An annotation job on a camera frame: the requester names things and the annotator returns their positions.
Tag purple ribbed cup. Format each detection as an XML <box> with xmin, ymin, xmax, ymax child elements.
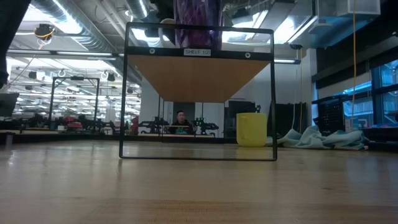
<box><xmin>173</xmin><ymin>0</ymin><xmax>224</xmax><ymax>50</ymax></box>

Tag lime yellow mug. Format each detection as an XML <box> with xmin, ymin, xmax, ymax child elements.
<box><xmin>235</xmin><ymin>112</ymin><xmax>269</xmax><ymax>148</ymax></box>

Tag person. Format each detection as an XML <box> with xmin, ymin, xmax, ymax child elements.
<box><xmin>169</xmin><ymin>110</ymin><xmax>199</xmax><ymax>136</ymax></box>

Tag background robot arms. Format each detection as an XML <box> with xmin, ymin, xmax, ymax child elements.
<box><xmin>138</xmin><ymin>116</ymin><xmax>220</xmax><ymax>137</ymax></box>

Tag black partition panel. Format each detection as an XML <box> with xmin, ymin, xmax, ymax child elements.
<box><xmin>267</xmin><ymin>102</ymin><xmax>308</xmax><ymax>138</ymax></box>

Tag dark monitor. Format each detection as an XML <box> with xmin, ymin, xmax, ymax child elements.
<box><xmin>0</xmin><ymin>92</ymin><xmax>20</xmax><ymax>118</ymax></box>

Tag black perforated cabinet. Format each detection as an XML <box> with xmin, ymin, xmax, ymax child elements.
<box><xmin>312</xmin><ymin>95</ymin><xmax>346</xmax><ymax>135</ymax></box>

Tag light blue cloth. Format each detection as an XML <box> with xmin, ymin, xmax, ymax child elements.
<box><xmin>266</xmin><ymin>124</ymin><xmax>371</xmax><ymax>152</ymax></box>

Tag wooden shelf with black frame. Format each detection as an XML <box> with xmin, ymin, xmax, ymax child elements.
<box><xmin>119</xmin><ymin>21</ymin><xmax>279</xmax><ymax>162</ymax></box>

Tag black yellow cable reel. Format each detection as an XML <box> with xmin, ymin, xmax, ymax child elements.
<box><xmin>33</xmin><ymin>23</ymin><xmax>57</xmax><ymax>41</ymax></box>

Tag black background rig frame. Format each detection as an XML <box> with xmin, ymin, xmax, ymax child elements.
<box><xmin>48</xmin><ymin>76</ymin><xmax>101</xmax><ymax>133</ymax></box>

